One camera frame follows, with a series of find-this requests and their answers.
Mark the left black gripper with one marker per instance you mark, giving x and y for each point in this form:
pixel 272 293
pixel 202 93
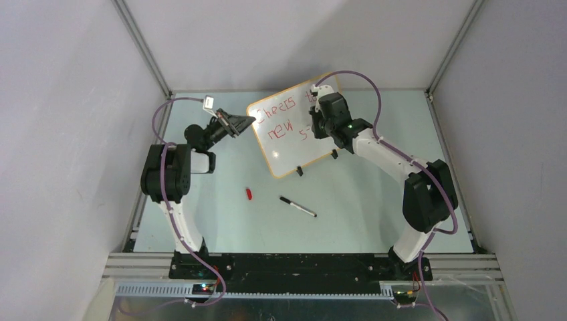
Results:
pixel 235 125

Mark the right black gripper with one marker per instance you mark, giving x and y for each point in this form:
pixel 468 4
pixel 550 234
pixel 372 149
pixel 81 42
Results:
pixel 318 134

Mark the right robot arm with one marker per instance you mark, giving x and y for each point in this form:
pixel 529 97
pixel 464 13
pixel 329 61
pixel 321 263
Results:
pixel 429 196

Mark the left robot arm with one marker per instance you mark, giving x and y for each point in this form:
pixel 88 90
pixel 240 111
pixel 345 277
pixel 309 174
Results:
pixel 169 167

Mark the yellow-framed whiteboard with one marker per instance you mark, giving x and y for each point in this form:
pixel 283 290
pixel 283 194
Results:
pixel 283 129

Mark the black capped marker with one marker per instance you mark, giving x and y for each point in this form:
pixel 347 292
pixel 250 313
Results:
pixel 297 206

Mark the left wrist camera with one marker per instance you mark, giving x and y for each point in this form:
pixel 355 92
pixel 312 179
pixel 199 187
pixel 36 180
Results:
pixel 208 102

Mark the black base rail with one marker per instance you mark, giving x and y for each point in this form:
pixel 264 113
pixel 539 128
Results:
pixel 298 273

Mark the aluminium frame front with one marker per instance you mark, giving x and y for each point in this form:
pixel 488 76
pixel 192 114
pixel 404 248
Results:
pixel 146 275

